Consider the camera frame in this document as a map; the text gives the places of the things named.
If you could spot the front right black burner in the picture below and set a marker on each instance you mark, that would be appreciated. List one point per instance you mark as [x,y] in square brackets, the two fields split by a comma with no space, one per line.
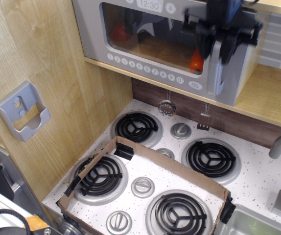
[178,212]

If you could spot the front silver stove knob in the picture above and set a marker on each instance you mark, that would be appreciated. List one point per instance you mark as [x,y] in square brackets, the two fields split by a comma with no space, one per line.
[119,223]

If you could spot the silver toy microwave door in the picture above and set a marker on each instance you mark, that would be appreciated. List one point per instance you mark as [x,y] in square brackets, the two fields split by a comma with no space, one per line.
[158,49]

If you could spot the back silver stove knob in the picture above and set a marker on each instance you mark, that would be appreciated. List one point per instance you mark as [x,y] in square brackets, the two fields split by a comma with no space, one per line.
[180,131]

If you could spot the silver stove knob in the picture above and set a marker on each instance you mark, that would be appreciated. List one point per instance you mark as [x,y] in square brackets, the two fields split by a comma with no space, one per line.
[142,187]
[119,223]
[180,131]

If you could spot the wooden shelf unit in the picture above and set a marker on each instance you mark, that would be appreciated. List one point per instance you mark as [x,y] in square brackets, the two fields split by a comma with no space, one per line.
[260,98]

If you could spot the grey wall phone holder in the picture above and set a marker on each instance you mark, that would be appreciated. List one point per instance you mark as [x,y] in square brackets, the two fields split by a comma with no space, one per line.
[17,104]

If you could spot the hanging metal slotted spatula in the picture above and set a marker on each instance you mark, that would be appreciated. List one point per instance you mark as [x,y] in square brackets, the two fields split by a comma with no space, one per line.
[204,119]

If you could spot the back right black burner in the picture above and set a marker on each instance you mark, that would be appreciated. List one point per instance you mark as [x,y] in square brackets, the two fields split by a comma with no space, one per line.
[213,158]

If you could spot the front left black burner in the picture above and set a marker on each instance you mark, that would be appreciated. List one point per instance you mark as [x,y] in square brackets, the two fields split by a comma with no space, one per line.
[104,183]

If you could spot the hanging metal strainer spoon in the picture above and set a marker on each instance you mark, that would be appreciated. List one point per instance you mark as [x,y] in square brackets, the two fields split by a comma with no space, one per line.
[167,107]

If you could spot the black burner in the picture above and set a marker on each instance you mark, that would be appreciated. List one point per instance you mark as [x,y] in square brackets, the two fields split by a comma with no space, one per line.
[213,158]
[178,212]
[104,183]
[139,127]

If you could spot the oven front silver knob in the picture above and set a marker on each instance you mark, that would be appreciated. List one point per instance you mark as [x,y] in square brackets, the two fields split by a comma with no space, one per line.
[69,229]

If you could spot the brown cardboard border frame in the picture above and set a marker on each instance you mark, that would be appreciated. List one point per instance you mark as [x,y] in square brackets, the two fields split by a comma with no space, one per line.
[140,161]

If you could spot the metal sink basin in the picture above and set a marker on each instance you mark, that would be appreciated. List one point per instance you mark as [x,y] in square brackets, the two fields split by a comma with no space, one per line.
[245,221]

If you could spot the red toy strawberry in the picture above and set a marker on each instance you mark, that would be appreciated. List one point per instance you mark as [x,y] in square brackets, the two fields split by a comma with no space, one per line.
[119,33]

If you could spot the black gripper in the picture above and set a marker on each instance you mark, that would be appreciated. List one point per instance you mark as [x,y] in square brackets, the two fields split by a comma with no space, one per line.
[218,19]

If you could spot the back left black burner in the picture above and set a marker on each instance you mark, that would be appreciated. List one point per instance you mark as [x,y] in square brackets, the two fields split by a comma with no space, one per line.
[139,127]

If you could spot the centre silver stove knob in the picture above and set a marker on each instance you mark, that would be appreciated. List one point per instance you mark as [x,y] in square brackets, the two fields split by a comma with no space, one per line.
[142,187]

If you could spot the middle small silver knob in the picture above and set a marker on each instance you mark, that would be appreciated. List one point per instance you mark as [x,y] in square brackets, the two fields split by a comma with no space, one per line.
[166,152]

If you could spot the orange toy carrot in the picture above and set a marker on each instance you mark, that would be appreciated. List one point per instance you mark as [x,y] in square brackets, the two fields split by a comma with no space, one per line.
[196,63]

